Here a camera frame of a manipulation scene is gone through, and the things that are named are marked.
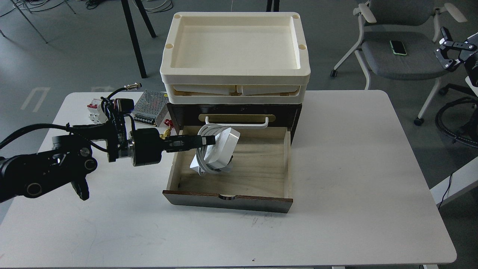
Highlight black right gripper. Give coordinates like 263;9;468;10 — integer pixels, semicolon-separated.
434;27;478;72

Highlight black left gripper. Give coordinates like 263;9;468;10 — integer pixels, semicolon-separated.
130;128;216;167

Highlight white power strip with cable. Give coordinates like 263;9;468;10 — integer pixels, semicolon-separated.
190;124;240;176

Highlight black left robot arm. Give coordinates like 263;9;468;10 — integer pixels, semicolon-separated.
0;123;216;202

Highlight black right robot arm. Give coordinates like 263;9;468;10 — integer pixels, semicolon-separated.
435;27;478;148

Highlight metal mesh power supply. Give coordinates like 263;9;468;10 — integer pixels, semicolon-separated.
133;90;168;127

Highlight green cased smartphone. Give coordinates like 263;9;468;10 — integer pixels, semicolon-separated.
389;40;407;56

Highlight grey office chair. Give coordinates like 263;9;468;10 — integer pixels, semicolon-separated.
330;0;467;126

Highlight white red circuit breaker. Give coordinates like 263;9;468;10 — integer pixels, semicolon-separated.
87;99;109;124

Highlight cream plastic stacked tray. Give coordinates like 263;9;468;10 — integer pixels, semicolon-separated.
160;12;311;104

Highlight open wooden drawer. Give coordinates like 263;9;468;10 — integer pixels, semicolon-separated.
162;127;293;213

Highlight black table legs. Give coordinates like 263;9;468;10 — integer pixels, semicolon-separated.
121;0;157;78

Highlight brass valve with red handle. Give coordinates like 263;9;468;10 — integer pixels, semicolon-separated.
160;119;174;140

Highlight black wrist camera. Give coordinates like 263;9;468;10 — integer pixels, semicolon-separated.
100;83;142;121

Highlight white drawer handle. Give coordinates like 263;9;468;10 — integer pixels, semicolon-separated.
204;114;269;129

